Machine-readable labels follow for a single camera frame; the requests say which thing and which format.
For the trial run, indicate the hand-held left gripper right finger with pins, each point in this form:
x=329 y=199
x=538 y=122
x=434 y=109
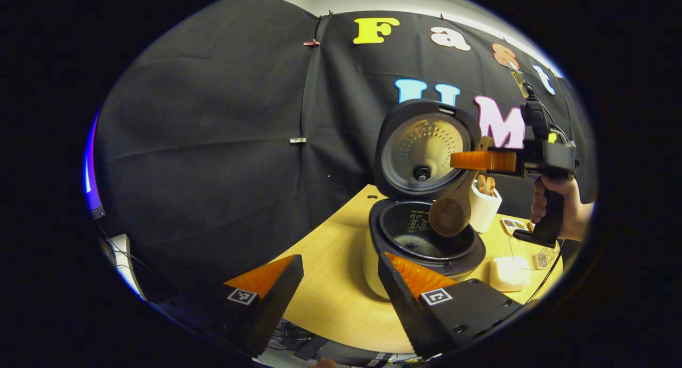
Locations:
x=405 y=315

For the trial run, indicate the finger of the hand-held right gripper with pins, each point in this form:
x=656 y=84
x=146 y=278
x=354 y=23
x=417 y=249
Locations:
x=479 y=160

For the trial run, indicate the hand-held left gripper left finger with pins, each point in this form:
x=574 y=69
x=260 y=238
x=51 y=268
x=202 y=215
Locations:
x=277 y=304

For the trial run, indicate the wooden spoon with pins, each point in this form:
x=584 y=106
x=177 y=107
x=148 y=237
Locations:
x=450 y=213

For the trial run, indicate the black and silver rice cooker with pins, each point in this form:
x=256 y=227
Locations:
x=415 y=144

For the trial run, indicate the translucent box of rice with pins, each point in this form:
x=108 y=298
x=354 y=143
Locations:
x=509 y=275

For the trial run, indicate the bread slice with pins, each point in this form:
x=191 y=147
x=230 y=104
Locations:
x=490 y=185
x=481 y=184

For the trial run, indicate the white toaster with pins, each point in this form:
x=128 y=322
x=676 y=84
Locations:
x=485 y=213

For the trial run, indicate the white divided dish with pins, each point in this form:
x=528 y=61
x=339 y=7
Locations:
x=514 y=225

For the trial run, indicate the white metal stand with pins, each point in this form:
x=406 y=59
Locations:
x=125 y=256

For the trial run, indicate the black backdrop cloth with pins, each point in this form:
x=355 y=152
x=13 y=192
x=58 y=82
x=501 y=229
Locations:
x=213 y=144

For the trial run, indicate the red clip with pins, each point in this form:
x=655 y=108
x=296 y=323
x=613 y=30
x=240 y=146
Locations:
x=311 y=42

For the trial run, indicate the glowing blue monitor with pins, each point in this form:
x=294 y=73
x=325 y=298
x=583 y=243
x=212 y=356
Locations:
x=91 y=187

